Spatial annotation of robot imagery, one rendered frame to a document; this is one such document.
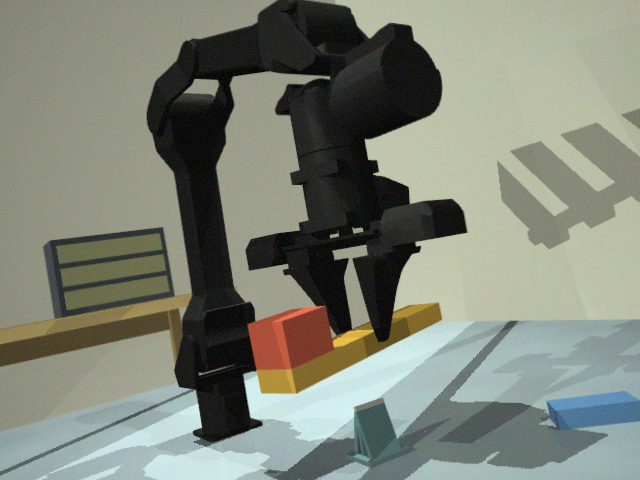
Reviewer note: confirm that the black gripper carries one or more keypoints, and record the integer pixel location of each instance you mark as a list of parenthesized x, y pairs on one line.
[(339, 196)]

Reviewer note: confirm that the blue rectangular bar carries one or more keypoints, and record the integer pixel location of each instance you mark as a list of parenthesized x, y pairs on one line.
[(595, 410)]

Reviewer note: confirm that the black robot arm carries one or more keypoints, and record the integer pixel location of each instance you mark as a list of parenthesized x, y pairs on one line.
[(376, 86)]

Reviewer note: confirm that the yellow bar with red block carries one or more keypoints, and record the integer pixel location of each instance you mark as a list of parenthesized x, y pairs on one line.
[(294, 350)]

